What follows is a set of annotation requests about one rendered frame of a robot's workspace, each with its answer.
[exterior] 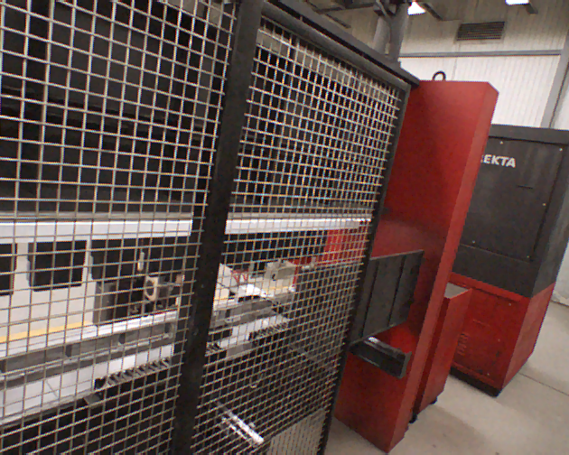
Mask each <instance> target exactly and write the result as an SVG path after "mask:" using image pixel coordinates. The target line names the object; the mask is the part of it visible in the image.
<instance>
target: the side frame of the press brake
mask: <svg viewBox="0 0 569 455"><path fill-rule="evenodd" d="M498 98H499V91H498V90H497V89H495V88H494V87H493V86H492V85H491V84H490V83H489V82H488V81H465V80H429V79H421V80H420V84H418V86H411V88H410V92H409V97H408V101H407V105H406V111H405V117H404V121H403V124H402V128H401V133H400V137H399V141H398V144H397V145H396V152H395V157H394V161H393V164H392V169H391V173H390V177H389V181H388V185H387V193H386V197H385V201H384V205H383V207H386V208H389V211H388V215H381V218H380V221H379V225H378V228H377V234H376V237H375V241H374V245H373V249H372V254H371V258H372V257H378V256H385V255H395V254H403V253H408V252H414V251H415V250H421V249H423V250H425V252H424V258H425V260H424V264H422V266H421V270H420V274H419V277H417V281H416V285H415V292H414V295H413V298H414V297H415V299H414V303H412V304H411V306H410V310H409V314H408V317H407V321H405V322H403V323H401V324H397V325H396V326H394V327H392V328H390V329H387V330H386V331H384V332H382V333H380V334H378V335H375V336H373V337H372V338H374V339H377V340H380V341H382V342H384V343H386V344H388V345H389V346H391V347H393V348H396V347H400V348H402V352H403V353H405V354H408V353H409V352H412V355H411V357H410V360H409V361H408V363H407V367H406V376H404V377H403V378H401V379H399V380H398V379H396V378H394V377H392V376H391V375H389V374H387V373H385V371H383V370H382V369H380V368H377V367H374V366H373V365H371V364H370V363H368V362H366V361H365V360H363V359H361V358H358V357H356V356H354V355H352V354H350V353H349V354H348V357H347V361H346V366H345V369H344V374H343V378H342V382H341V386H340V389H339V393H338V398H337V402H336V405H335V409H334V414H333V417H334V418H335V419H337V420H338V421H341V422H342V423H344V424H346V425H347V426H348V427H350V428H351V429H352V430H353V431H355V432H356V433H358V434H359V435H362V436H363V438H365V439H366V440H367V441H369V442H371V443H372V444H374V445H375V446H376V447H378V448H379V449H381V450H383V451H384V452H385V453H387V454H388V453H389V452H390V451H391V450H392V449H393V448H394V447H395V446H396V445H397V444H398V443H399V442H400V441H401V440H403V439H404V436H405V433H406V428H407V427H408V424H409V420H410V417H411V412H412V410H413V406H414V402H415V397H416V392H417V389H418V386H419V383H420V379H422V375H423V372H424V365H425V362H426V359H427V356H428V351H429V348H430V345H431V341H432V337H433V334H434V328H435V324H436V321H437V318H438V314H439V312H440V309H441V307H442V303H443V297H444V294H445V290H446V286H447V283H448V280H449V276H450V273H451V269H452V263H453V259H454V256H455V253H456V248H457V246H458V242H460V238H461V235H462V228H463V225H464V221H465V219H466V215H467V210H468V207H469V204H470V200H471V195H472V191H473V187H474V183H475V181H476V177H477V174H478V169H479V166H480V164H481V160H482V156H483V154H484V149H485V146H486V143H487V139H488V136H489V132H490V126H491V122H492V119H493V116H494V111H495V108H496V105H497V101H498ZM345 244H346V243H345ZM345 244H342V245H341V248H340V244H336V248H335V244H334V245H326V249H325V247H324V249H325V253H329V252H330V253H332V252H334V248H335V252H339V248H340V251H341V250H344V248H345ZM358 244H359V242H355V246H354V243H347V244H346V248H345V250H349V247H350V249H353V246H354V249H357V247H358ZM362 245H363V242H360V244H359V247H358V248H362ZM365 245H366V241H365V242H364V245H363V248H365ZM330 246H331V251H330ZM356 252H357V250H353V255H352V250H350V251H349V256H348V252H345V253H344V252H341V253H340V254H339V253H334V257H333V254H330V256H329V254H326V255H324V258H323V256H318V260H317V257H316V258H315V263H316V260H317V263H318V262H322V259H323V262H325V261H327V260H328V256H329V260H328V261H331V260H332V258H333V260H337V257H338V254H339V257H338V259H342V258H343V259H344V258H347V256H348V258H351V255H352V257H355V256H356ZM343 253H344V257H343ZM363 253H364V249H362V254H361V249H358V252H357V256H360V254H361V256H363ZM357 256H356V257H357ZM356 260H359V257H357V258H356Z"/></svg>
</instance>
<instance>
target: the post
mask: <svg viewBox="0 0 569 455"><path fill-rule="evenodd" d="M263 2H264V1H262V0H243V3H239V4H235V8H234V14H233V17H234V18H236V20H234V19H233V21H232V27H231V33H233V34H234V35H230V40H229V48H231V50H229V51H228V58H227V63H228V64H229V65H226V70H225V77H224V78H225V79H227V80H224V83H223V89H222V92H224V94H225V96H224V95H222V96H221V102H220V107H223V109H220V108H219V114H218V120H217V122H220V124H217V126H216V134H215V136H217V137H218V138H215V139H214V145H213V149H214V150H216V151H212V158H211V163H213V164H214V165H211V166H210V177H211V178H212V179H209V182H208V188H207V190H209V191H210V193H208V192H207V196H206V201H205V204H208V206H205V208H204V214H203V217H204V219H203V221H202V227H201V229H204V232H201V239H200V243H202V244H201V245H198V252H197V255H200V256H201V257H196V264H195V267H198V269H195V270H194V276H193V281H194V280H196V282H193V283H192V288H191V292H192V293H194V294H192V295H191V301H190V304H192V306H190V307H189V314H188V317H190V316H191V317H190V318H188V320H187V326H186V328H188V329H187V330H186V333H185V339H184V340H186V339H187V341H184V345H183V351H184V350H185V353H182V362H183V364H181V369H180V374H181V373H182V375H181V376H179V382H178V385H180V386H178V388H177V395H179V397H177V398H176V401H175V406H177V407H176V408H174V413H173V417H174V416H176V417H175V418H173V420H172V425H171V428H173V427H174V429H171V431H170V438H172V439H170V440H169V444H168V449H171V450H168V451H167V455H189V453H190V447H191V436H192V431H193V425H195V419H196V413H197V407H198V402H199V396H200V390H201V380H202V374H203V367H204V361H205V356H206V349H207V344H208V338H209V333H210V321H211V315H212V309H213V303H214V298H215V292H216V286H217V281H218V275H219V268H220V263H221V257H222V252H223V246H224V240H225V235H226V228H227V223H228V216H229V205H230V200H231V194H232V188H233V182H234V177H235V170H236V164H237V158H238V148H239V147H240V142H241V136H242V130H243V125H244V118H245V112H246V106H247V96H248V90H249V84H250V79H251V72H252V66H253V60H254V55H255V48H256V43H257V33H259V26H260V21H261V14H262V8H263ZM172 410H173V409H171V410H169V411H167V412H164V415H163V422H165V421H168V420H170V418H171V417H172ZM170 423H171V421H168V422H165V423H163V427H162V432H164V431H167V430H169V429H170ZM168 436H169V431H167V432H164V433H162V434H161V439H160V443H162V441H165V440H167V439H168Z"/></svg>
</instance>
